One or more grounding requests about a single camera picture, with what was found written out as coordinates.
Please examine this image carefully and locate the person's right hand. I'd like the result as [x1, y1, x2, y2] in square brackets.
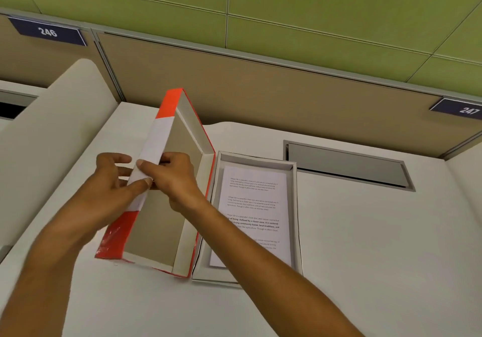
[136, 152, 208, 214]

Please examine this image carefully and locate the person's left hand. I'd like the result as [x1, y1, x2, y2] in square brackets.
[77, 153, 153, 232]

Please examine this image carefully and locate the orange and white box lid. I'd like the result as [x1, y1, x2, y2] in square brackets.
[94, 88, 216, 279]

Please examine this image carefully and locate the person's left forearm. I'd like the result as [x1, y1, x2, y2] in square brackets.
[0, 211, 125, 337]

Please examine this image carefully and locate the person's right forearm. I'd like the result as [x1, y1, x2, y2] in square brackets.
[169, 192, 367, 337]

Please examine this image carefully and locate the white curved desk divider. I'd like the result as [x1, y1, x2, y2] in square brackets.
[0, 58, 122, 263]
[444, 131, 482, 213]

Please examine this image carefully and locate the printed white paper sheet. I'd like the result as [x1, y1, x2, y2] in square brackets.
[209, 164, 293, 269]

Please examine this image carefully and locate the white cardboard box base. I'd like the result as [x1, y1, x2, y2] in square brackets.
[191, 150, 304, 285]

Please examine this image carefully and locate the narrow beige partition panel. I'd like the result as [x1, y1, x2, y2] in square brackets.
[0, 13, 123, 102]

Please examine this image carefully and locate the wide beige partition panel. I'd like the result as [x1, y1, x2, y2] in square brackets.
[93, 32, 482, 159]

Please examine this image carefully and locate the navy number sign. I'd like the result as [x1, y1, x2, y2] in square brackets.
[7, 16, 87, 47]
[430, 98, 482, 121]

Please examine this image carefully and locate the grey partition post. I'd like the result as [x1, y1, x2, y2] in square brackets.
[91, 29, 127, 103]

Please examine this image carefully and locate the grey metal desk cable flap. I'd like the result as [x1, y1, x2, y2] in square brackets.
[0, 89, 39, 121]
[283, 140, 416, 193]

